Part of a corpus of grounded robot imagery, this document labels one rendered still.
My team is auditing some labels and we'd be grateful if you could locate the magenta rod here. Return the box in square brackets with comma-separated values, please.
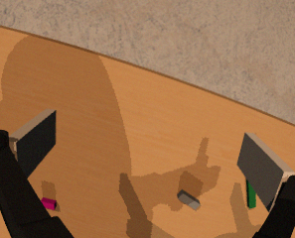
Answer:
[41, 197, 57, 210]

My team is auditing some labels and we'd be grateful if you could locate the green rod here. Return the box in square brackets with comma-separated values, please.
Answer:
[246, 180, 256, 209]

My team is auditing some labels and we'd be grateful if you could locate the grey rod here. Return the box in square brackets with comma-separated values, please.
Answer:
[177, 190, 200, 209]

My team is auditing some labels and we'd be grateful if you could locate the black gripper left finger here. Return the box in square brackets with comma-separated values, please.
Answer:
[0, 109, 74, 238]

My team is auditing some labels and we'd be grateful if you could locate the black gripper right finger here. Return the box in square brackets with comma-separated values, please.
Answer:
[236, 132, 295, 238]

